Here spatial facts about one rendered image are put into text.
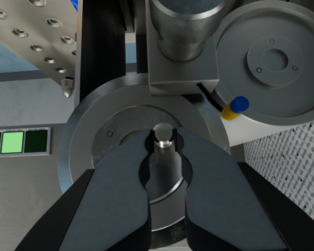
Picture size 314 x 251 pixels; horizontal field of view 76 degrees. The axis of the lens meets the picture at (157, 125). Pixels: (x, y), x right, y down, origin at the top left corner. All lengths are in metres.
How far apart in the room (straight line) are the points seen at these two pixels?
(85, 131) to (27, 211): 0.45
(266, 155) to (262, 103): 0.18
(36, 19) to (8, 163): 0.37
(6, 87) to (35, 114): 0.55
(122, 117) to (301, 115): 0.14
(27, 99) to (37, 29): 2.56
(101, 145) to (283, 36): 0.19
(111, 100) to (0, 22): 0.29
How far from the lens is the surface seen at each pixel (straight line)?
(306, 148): 0.28
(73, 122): 0.19
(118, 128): 0.16
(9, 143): 0.62
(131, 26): 0.52
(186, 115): 0.16
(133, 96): 0.17
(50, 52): 0.47
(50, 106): 2.76
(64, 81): 0.58
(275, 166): 0.34
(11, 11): 0.40
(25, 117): 2.90
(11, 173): 0.62
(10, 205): 0.62
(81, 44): 0.23
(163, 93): 0.16
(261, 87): 0.20
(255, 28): 0.23
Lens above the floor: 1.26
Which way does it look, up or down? 12 degrees down
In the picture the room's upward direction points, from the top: 177 degrees clockwise
